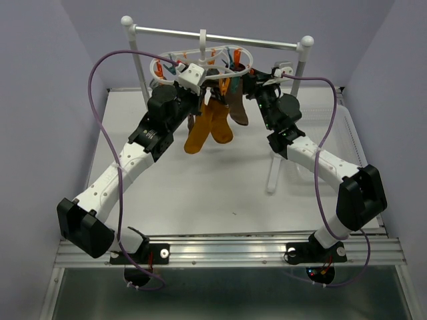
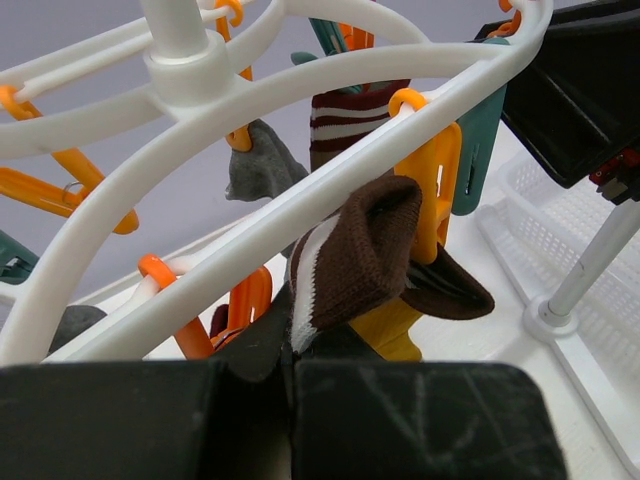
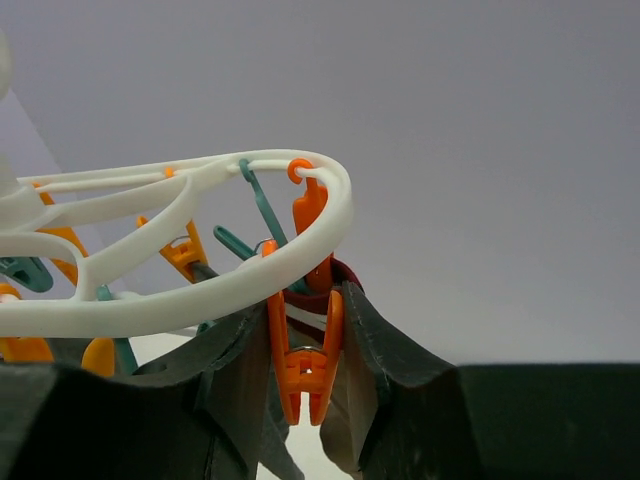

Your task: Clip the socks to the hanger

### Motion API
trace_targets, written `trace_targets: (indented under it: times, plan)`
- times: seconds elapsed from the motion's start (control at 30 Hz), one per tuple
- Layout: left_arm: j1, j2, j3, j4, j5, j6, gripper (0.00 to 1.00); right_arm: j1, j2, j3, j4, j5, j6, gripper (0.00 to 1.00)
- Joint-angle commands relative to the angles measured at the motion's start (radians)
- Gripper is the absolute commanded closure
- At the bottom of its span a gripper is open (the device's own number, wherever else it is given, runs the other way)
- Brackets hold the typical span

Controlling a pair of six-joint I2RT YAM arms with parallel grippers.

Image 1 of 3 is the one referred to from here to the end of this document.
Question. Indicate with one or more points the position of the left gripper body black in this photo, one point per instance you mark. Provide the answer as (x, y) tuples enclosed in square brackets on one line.
[(188, 102)]

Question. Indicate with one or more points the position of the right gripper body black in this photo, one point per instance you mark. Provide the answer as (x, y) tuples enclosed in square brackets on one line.
[(265, 94)]

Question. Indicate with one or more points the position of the yellow sock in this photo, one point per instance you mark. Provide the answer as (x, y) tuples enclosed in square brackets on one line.
[(200, 130), (220, 129)]

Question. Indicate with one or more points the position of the beige striped sock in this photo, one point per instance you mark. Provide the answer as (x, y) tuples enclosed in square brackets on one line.
[(236, 106)]

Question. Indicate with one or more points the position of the white round clip hanger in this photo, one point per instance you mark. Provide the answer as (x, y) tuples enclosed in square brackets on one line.
[(217, 61)]

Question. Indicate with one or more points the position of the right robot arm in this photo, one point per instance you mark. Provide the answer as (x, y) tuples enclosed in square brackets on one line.
[(361, 196)]

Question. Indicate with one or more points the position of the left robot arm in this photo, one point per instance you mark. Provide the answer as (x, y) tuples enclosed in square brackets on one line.
[(82, 220)]

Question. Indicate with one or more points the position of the teal clothespin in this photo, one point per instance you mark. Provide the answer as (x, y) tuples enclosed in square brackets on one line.
[(234, 84)]

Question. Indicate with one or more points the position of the white clothes rack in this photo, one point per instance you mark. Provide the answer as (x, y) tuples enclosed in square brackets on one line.
[(303, 48)]

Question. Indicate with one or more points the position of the white plastic basket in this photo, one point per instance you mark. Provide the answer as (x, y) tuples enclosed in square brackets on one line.
[(343, 140)]

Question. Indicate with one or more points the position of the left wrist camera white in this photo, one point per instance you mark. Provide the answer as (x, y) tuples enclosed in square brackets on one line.
[(191, 78)]

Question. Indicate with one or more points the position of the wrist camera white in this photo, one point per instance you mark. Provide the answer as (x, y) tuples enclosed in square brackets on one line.
[(281, 68), (191, 78)]

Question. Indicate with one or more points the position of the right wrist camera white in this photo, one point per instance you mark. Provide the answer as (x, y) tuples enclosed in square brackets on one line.
[(281, 68)]

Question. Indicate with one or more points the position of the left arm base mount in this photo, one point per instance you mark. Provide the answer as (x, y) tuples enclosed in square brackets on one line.
[(140, 248)]

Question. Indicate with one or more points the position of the aluminium rail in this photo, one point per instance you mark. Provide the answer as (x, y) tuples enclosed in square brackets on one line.
[(210, 252)]

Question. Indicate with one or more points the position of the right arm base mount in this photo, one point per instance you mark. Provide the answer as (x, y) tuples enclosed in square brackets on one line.
[(311, 253)]

